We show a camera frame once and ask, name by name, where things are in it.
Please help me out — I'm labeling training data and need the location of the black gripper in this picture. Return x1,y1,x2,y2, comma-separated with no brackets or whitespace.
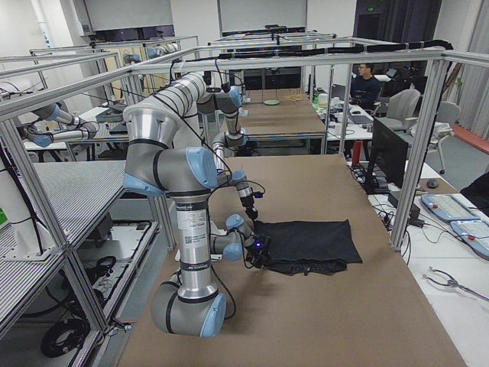
245,235,271,268
240,193,264,220

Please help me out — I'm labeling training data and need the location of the black printed t-shirt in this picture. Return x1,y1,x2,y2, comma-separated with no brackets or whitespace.
254,220,363,275

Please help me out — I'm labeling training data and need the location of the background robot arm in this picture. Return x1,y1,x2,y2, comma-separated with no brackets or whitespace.
1,76,99,148

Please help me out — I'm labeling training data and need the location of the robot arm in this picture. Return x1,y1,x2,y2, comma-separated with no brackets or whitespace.
197,86,258,221
123,72,270,337

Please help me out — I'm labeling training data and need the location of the green plate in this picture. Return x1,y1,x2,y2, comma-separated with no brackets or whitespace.
263,99,280,106

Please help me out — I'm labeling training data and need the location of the black Huawei monitor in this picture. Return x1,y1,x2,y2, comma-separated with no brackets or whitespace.
364,119,409,194

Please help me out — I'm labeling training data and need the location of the man at far desk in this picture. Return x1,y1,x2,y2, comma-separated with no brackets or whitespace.
350,63,381,111

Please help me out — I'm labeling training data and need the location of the grey striped work table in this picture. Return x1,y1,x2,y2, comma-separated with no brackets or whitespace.
1,161,125,287

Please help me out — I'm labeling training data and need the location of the grey office chair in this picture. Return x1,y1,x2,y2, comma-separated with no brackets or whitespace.
377,89,420,132

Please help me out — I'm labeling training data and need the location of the grabber reach tool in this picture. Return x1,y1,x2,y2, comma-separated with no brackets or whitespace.
422,267,488,301

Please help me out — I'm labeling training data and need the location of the teach pendant tablet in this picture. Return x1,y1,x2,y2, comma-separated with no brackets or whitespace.
450,220,489,260
420,194,480,222

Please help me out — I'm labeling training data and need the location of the aluminium frame post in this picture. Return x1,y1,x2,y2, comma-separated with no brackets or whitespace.
390,58,449,252

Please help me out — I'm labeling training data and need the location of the overhead aluminium frame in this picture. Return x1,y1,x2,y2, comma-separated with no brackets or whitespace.
1,37,488,122

